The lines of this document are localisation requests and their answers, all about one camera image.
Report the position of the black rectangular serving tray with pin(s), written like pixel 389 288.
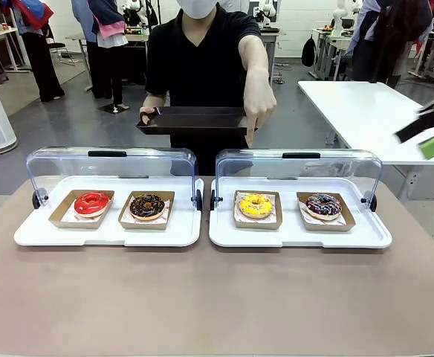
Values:
pixel 198 121

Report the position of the person's left forearm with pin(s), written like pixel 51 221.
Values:
pixel 252 56

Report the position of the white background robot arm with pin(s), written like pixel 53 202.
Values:
pixel 339 16
pixel 267 11

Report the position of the person's right forearm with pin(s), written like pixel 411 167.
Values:
pixel 154 100

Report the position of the brown cardboard donut tray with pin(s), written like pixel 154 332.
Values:
pixel 328 227
pixel 59 217
pixel 126 223
pixel 258 225

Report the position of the purple drizzled donut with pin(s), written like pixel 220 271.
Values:
pixel 315 210

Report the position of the red glazed donut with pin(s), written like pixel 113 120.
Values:
pixel 85 206

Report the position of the chocolate donut with nut bits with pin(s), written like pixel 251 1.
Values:
pixel 139 210

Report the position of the yellow sprinkled donut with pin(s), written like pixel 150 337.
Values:
pixel 248 210

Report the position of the person in black shirt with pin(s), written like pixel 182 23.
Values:
pixel 202 67

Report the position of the person's right hand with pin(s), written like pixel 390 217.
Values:
pixel 148 115

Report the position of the person's left hand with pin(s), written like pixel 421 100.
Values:
pixel 259 104

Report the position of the white side table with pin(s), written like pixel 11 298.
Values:
pixel 362 111

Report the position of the bystander in blue red jacket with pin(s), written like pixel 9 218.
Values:
pixel 42 56

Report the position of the black hinge knob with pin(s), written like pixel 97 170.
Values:
pixel 372 203
pixel 213 199
pixel 36 200
pixel 199 199

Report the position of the clear display case lid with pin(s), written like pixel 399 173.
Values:
pixel 343 171
pixel 146 167

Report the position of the bystander in dark coat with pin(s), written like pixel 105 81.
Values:
pixel 399 37

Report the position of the bystander in light blue shirt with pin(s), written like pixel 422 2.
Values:
pixel 363 41

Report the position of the white printed paper liner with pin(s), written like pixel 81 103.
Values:
pixel 68 218
pixel 166 217
pixel 240 221
pixel 345 219

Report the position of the bystander in blue pink top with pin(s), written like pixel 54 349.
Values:
pixel 105 44

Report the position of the black backpack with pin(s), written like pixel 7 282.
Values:
pixel 308 50

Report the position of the white display case base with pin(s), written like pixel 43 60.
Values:
pixel 295 240
pixel 109 238

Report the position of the white face mask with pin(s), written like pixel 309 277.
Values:
pixel 196 8

